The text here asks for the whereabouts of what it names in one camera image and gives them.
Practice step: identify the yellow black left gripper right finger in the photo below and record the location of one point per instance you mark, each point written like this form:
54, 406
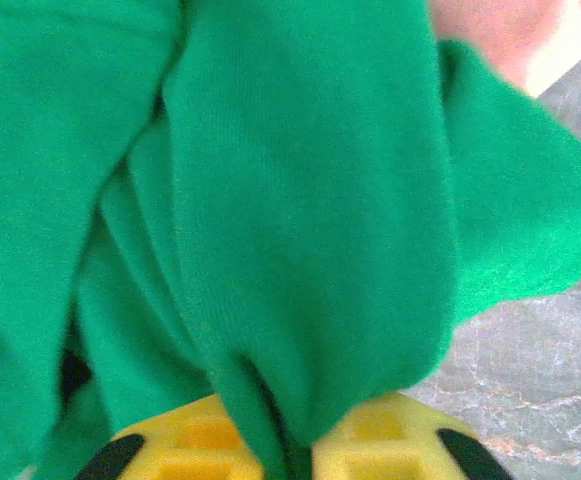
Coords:
385, 440

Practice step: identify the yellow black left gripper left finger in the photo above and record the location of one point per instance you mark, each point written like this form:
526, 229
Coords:
190, 440

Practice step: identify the green t-shirt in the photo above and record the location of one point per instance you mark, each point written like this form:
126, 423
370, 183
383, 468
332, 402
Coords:
270, 200

